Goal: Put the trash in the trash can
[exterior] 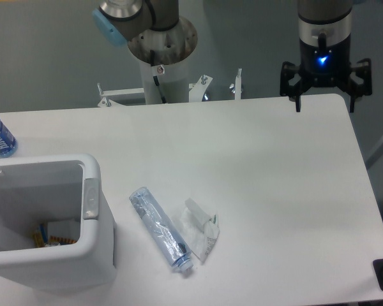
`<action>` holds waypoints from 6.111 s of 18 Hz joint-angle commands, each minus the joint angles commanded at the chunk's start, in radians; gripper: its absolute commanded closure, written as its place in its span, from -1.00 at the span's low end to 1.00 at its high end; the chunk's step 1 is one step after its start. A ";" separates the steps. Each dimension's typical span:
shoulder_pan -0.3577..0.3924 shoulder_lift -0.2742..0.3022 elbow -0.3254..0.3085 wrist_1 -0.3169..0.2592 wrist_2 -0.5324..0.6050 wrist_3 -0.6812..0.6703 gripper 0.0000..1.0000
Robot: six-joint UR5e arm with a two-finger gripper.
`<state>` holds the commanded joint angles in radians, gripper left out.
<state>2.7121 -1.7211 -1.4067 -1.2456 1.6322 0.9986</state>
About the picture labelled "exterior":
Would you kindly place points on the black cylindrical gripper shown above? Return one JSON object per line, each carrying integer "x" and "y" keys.
{"x": 330, "y": 68}

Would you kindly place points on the white plastic wrapper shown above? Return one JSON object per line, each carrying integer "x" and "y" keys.
{"x": 198, "y": 229}

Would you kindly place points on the crushed clear plastic bottle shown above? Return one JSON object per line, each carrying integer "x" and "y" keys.
{"x": 161, "y": 229}

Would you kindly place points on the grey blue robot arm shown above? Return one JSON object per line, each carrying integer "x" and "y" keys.
{"x": 162, "y": 40}

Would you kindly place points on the white trash can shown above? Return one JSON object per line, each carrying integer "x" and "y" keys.
{"x": 64, "y": 193}

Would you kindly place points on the white pedestal base frame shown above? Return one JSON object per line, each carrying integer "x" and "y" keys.
{"x": 197, "y": 92}

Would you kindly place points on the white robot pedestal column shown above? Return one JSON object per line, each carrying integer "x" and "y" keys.
{"x": 165, "y": 83}

